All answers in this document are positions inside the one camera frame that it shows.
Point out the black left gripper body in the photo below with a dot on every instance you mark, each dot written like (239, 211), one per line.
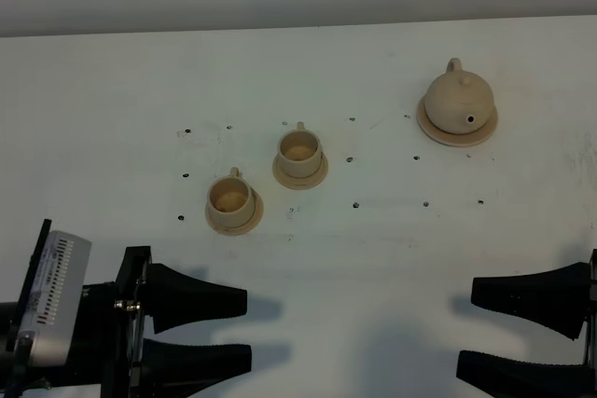
(118, 320)

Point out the round tan teapot coaster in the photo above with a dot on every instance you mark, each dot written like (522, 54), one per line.
(455, 140)

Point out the tan saucer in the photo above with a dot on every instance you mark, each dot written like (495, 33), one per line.
(254, 221)
(300, 183)

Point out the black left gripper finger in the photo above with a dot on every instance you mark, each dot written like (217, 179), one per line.
(173, 299)
(171, 370)

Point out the tan teacup near centre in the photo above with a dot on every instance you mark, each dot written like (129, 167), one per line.
(299, 153)

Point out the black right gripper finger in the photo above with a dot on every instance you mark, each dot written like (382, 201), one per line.
(501, 377)
(558, 299)

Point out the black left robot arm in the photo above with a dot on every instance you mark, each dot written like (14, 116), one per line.
(82, 366)

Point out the tan teacup front left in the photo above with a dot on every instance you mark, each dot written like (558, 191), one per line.
(230, 201)

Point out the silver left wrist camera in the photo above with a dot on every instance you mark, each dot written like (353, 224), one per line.
(52, 303)

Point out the tan ceramic teapot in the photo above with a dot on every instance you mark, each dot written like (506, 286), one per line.
(459, 102)

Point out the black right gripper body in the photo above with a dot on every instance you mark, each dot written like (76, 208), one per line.
(590, 340)

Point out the tan teacup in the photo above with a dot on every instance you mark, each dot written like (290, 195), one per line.
(230, 201)
(299, 153)

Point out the tan saucer front left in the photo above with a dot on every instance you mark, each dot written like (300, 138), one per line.
(254, 221)

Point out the tan saucer near centre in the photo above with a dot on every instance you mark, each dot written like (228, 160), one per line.
(300, 183)

